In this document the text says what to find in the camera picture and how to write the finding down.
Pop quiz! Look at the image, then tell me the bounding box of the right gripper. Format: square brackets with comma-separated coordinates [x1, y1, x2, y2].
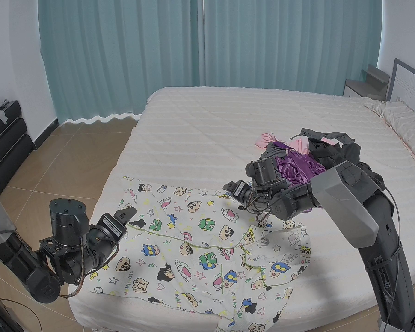
[223, 180, 264, 213]

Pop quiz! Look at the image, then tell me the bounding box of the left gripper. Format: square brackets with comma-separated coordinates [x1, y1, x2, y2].
[89, 213, 127, 246]

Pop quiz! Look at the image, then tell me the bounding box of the white printed pyjama top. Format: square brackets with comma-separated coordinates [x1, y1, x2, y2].
[90, 176, 312, 330]

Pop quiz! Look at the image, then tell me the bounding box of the pile of clothes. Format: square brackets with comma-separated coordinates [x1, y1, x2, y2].
[256, 127, 364, 190]

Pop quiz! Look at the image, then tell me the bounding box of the bed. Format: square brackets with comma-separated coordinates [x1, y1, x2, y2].
[69, 58, 415, 332]

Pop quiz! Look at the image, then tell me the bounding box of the black chest of drawers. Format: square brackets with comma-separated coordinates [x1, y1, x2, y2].
[0, 100, 34, 198]

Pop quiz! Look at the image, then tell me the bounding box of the grey white bedside table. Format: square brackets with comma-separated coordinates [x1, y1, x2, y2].
[344, 64, 391, 101]

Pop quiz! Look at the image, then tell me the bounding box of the blue-green curtain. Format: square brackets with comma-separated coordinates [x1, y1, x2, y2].
[199, 0, 383, 98]
[38, 0, 205, 124]

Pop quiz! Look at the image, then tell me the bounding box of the cream pillow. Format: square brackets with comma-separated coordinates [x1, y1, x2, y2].
[365, 97, 415, 169]

